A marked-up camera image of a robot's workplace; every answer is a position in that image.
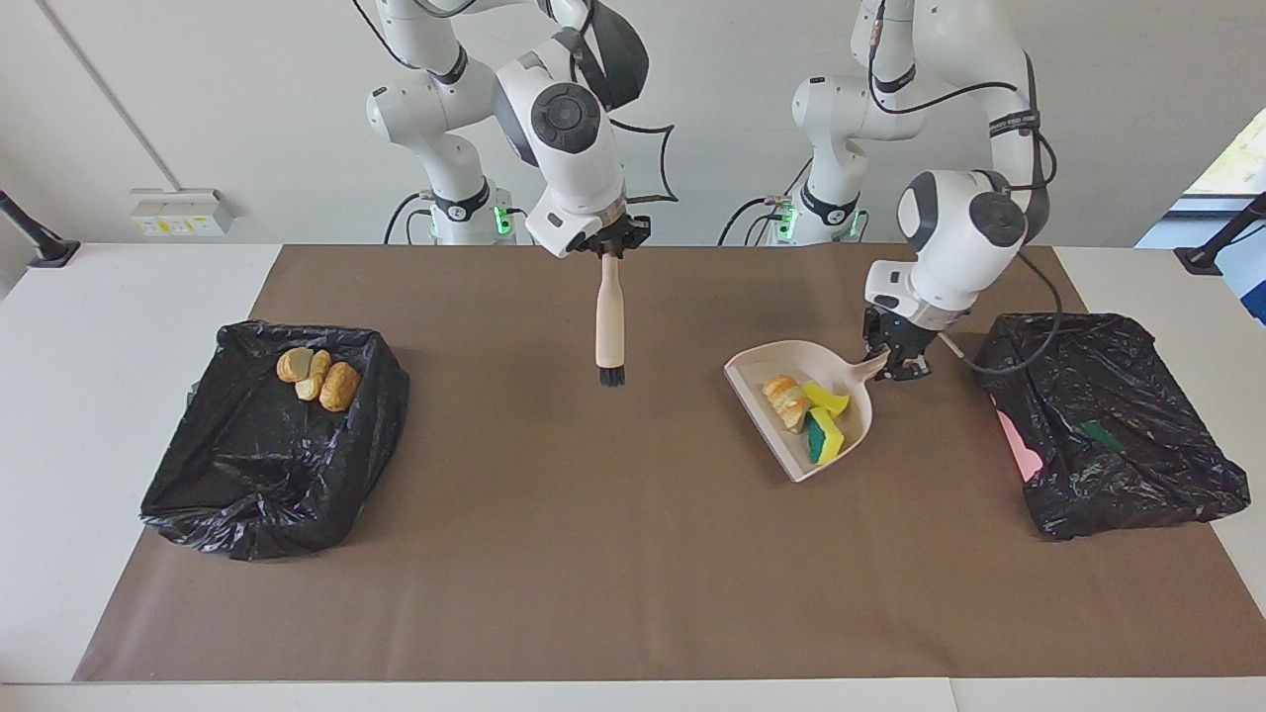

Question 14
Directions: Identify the pale pink plastic dustpan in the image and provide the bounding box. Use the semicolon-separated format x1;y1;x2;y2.
723;339;891;484

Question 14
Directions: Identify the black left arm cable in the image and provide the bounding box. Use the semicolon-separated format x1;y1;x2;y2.
870;0;1064;375

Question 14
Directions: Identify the white wall conduit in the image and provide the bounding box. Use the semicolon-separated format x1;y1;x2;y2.
38;0;171;191

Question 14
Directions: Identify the bright window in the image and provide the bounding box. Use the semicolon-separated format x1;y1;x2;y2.
1182;104;1266;199

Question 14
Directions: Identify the large yellow sponge piece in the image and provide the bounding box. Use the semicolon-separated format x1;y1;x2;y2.
803;407;847;466

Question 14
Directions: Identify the white wall socket box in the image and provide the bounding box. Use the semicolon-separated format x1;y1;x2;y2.
131;188;236;238

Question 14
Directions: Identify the pink plastic bin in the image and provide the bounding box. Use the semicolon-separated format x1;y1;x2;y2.
994;407;1044;483

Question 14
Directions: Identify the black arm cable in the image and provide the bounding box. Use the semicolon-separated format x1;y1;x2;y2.
870;0;1064;375
351;0;678;206

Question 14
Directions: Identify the pale handled black bristle brush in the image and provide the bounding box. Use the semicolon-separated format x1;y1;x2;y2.
594;254;627;388

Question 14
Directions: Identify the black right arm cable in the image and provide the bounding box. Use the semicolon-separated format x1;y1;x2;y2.
351;0;678;206

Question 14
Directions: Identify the brown bread roll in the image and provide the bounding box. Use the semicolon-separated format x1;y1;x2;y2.
318;361;361;413

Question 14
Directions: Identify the black camera stand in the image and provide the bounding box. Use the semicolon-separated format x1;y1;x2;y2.
0;190;82;269
1174;193;1266;276

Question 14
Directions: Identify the brown paper table mat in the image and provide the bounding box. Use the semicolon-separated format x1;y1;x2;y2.
74;244;1266;683

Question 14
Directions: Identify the black trash bag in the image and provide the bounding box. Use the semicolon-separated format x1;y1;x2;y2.
139;319;410;563
972;312;1251;541

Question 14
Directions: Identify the pale beige sponge piece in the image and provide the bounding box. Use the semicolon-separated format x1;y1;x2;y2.
763;375;812;432

